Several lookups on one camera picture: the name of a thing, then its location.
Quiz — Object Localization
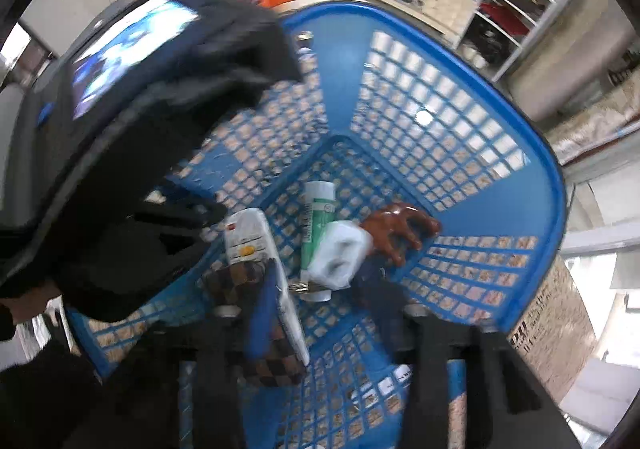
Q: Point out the white wire shelf rack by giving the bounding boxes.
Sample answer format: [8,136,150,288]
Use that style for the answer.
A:
[457,0,572,80]

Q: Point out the printed cardboard box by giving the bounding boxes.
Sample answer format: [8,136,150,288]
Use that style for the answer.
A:
[509,258,599,411]

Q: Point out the green and white tube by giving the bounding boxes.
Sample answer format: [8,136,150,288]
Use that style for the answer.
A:
[299,181,338,303]

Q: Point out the person's black clothing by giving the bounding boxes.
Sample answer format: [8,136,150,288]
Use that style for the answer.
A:
[0,301,156,449]

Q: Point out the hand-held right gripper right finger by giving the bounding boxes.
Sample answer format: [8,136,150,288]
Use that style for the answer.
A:
[350,264,571,449]

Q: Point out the brown checkered wallet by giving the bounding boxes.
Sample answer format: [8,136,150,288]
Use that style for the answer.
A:
[201,260,307,388]

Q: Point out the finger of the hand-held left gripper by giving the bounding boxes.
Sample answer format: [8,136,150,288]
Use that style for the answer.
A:
[144,199,229,232]

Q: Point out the red bag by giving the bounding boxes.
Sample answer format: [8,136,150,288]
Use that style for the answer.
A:
[479,2,532,36]

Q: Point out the brown hand-shaped toy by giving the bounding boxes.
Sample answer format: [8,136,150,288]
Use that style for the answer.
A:
[360,203,444,268]

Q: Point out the patterned beige cloth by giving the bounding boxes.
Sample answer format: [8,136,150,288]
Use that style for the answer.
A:
[544,84,640,166]

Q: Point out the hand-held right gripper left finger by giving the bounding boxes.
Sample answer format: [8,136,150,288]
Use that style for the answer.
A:
[115,256,283,449]

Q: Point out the blue plastic basket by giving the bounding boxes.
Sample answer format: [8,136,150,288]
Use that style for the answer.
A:
[65,1,568,449]

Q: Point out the white plug adapter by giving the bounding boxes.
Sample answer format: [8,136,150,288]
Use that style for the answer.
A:
[305,221,374,291]

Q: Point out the white remote control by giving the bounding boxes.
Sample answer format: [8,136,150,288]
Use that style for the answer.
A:
[223,208,312,368]

